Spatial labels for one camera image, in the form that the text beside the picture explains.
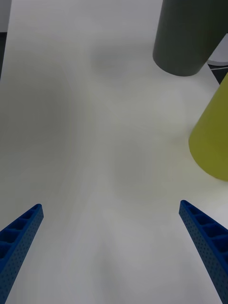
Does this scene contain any white round disc base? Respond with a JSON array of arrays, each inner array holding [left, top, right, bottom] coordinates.
[[206, 33, 228, 66]]

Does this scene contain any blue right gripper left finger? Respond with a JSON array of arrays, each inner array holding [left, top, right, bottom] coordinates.
[[0, 203, 44, 304]]

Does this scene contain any grey plastic waste bin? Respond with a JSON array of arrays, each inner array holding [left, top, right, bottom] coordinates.
[[152, 0, 228, 77]]

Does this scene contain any yellow-green plastic waste bin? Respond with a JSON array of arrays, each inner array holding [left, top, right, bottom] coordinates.
[[188, 72, 228, 182]]

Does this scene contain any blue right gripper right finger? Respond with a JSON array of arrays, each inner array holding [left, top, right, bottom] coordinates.
[[179, 199, 228, 304]]

